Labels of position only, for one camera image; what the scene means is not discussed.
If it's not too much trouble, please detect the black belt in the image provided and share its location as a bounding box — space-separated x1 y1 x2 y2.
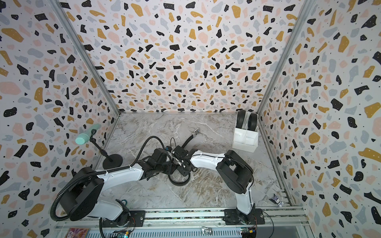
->
168 129 199 186
248 113 258 131
236 110 246 129

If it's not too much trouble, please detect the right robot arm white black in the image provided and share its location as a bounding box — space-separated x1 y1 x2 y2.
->
171 146 255 215

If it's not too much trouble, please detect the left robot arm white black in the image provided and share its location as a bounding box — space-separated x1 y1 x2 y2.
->
50 145 175 227

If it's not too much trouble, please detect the white storage roll organizer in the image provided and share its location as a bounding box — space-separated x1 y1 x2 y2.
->
232 111 259 153

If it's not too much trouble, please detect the green microphone on black stand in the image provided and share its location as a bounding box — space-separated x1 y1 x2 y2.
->
75 124 123 170

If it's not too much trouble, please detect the small crumpled wrapper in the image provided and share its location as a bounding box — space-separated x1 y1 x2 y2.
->
270 193 283 207

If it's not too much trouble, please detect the pink printed card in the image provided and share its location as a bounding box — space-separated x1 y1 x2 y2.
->
65 228 89 238

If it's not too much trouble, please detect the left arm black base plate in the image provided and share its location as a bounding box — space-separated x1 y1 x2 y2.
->
102 210 146 229

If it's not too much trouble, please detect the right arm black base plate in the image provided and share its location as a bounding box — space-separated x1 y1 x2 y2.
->
223 208 265 226

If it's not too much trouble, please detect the aluminium mounting rail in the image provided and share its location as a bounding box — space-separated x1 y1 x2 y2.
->
55 206 310 231

